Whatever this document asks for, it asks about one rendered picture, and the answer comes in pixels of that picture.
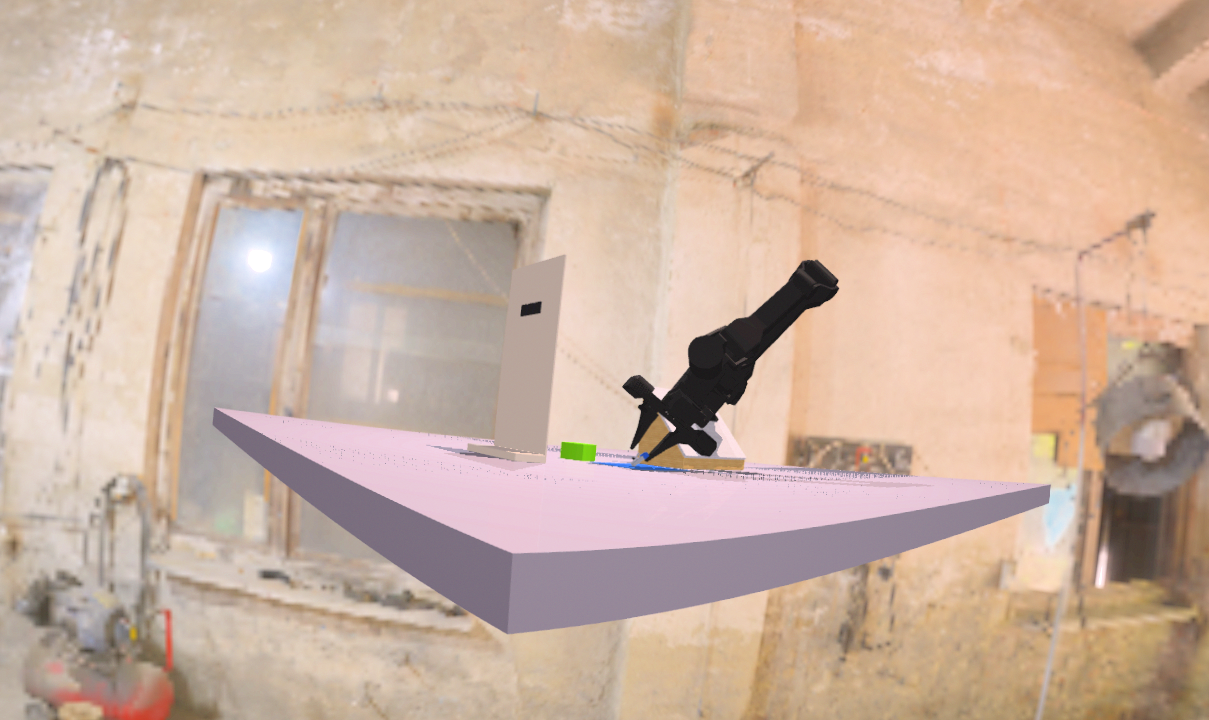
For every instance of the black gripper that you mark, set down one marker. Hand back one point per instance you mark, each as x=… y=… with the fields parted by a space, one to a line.
x=698 y=440

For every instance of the green block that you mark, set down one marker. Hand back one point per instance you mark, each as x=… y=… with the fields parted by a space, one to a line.
x=578 y=451

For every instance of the blue square marking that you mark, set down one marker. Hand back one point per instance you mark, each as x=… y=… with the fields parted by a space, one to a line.
x=642 y=467

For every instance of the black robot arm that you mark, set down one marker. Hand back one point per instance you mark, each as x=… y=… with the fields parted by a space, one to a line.
x=723 y=360

